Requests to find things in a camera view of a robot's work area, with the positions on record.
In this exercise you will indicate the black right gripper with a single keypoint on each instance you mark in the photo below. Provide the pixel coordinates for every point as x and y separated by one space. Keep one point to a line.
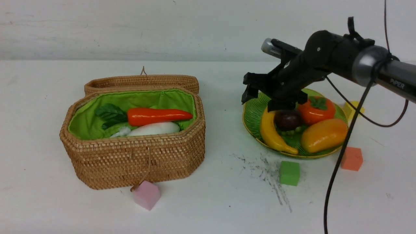
284 84

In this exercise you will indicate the dark purple mangosteen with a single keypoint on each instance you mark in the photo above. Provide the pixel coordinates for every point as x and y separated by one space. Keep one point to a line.
288 120

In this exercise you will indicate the orange persimmon with green leaf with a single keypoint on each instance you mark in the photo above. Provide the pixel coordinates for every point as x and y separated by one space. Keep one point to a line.
316 109

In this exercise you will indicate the yellow banana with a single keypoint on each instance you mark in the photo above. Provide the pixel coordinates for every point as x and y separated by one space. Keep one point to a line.
270 135

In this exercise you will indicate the yellow orange mango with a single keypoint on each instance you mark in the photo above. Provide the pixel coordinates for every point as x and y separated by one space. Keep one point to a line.
324 135

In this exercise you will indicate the white radish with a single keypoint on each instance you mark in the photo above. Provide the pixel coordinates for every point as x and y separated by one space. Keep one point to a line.
155 129

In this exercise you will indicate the orange carrot with green leaves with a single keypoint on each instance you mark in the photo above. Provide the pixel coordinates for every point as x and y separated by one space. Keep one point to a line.
156 117

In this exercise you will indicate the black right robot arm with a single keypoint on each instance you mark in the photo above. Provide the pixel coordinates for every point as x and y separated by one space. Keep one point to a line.
349 56

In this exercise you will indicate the green glass leaf plate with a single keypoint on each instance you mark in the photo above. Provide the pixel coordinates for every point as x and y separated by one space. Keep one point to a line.
252 113

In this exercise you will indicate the yellow foam cube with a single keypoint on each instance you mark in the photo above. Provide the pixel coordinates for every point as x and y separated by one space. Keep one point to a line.
349 110

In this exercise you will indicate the green foam cube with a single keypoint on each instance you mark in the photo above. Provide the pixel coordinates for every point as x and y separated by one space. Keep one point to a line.
289 173

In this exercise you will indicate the orange foam cube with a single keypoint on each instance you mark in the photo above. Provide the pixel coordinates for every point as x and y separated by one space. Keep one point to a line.
352 159

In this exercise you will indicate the woven rattan basket lid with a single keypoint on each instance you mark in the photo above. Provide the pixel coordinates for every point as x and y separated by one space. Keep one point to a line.
190 83

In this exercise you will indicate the pink foam cube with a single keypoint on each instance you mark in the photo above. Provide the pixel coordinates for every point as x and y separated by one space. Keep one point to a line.
146 194

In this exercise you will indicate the woven rattan basket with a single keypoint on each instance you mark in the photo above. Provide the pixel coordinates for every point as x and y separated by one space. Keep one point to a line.
102 161

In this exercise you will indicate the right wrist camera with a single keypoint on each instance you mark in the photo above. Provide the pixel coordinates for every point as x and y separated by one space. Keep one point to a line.
279 49

